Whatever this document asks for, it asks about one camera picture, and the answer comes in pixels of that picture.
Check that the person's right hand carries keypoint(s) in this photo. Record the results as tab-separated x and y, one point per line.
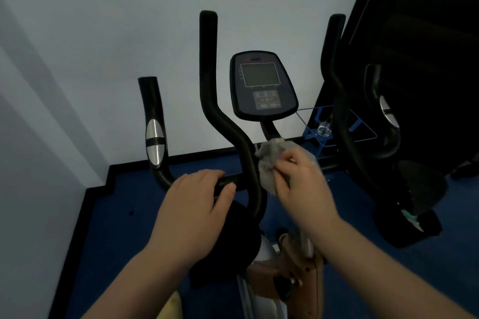
308	195

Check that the person's left hand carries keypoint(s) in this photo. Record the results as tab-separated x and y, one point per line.
187	214

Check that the person's left thumb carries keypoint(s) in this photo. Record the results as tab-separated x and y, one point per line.
226	197

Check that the person's right fingers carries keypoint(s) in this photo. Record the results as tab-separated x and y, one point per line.
290	165

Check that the grey cleaning cloth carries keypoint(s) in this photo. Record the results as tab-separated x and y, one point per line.
266	165

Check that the person's right forearm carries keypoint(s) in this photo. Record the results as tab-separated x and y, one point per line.
378	274

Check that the person's left forearm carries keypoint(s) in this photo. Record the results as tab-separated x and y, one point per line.
138	285

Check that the blue stand with glass top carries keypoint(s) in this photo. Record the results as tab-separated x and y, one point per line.
318	141

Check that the black bike saddle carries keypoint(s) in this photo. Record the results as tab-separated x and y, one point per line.
228	244

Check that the clear glass bottle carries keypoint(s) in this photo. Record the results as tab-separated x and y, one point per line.
324	129

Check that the black bike display console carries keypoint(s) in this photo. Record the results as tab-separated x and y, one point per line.
262	85

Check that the silver pulse sensor pad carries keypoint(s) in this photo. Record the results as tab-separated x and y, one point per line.
389	113
155	141

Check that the black adjustment knob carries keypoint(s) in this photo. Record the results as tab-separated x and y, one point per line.
286	287

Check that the yellow object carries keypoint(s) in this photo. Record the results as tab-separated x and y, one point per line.
171	307

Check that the large black gym machine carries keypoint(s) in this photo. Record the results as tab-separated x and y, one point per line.
430	49

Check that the black console post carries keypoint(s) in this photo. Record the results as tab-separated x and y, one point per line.
270	130

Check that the orange and white bike frame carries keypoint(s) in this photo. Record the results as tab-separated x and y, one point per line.
269	281

